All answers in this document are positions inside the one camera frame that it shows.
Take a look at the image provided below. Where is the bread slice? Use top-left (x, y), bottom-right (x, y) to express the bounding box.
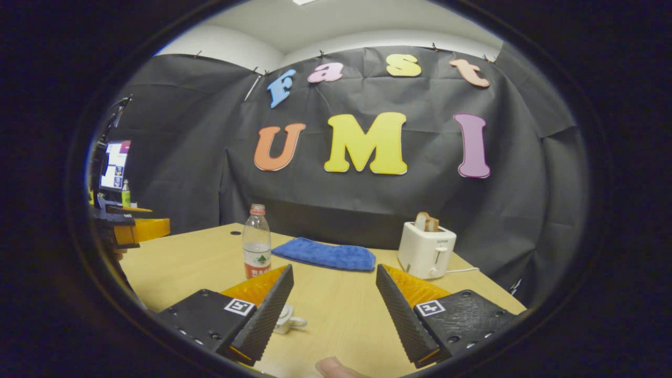
top-left (415, 212), bottom-right (440, 233)

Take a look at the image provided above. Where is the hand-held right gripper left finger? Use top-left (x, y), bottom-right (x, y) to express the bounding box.
top-left (156, 264), bottom-right (295, 367)

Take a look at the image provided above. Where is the computer monitor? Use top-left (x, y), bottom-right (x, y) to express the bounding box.
top-left (100, 140), bottom-right (132, 191)

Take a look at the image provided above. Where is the clear plastic water bottle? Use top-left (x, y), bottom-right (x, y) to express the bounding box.
top-left (243, 204), bottom-right (272, 279)

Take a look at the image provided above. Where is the white painted teacup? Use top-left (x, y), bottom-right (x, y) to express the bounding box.
top-left (273, 303), bottom-right (308, 335)

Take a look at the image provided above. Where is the white toaster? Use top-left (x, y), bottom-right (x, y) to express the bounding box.
top-left (397, 221), bottom-right (457, 280)

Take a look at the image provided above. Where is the blue folded towel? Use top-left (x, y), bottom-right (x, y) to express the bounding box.
top-left (271, 237), bottom-right (376, 272)

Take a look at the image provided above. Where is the black backdrop cloth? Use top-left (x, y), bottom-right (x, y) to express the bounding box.
top-left (108, 45), bottom-right (589, 308)

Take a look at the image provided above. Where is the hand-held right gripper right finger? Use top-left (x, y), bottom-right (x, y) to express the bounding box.
top-left (375, 264), bottom-right (518, 369)

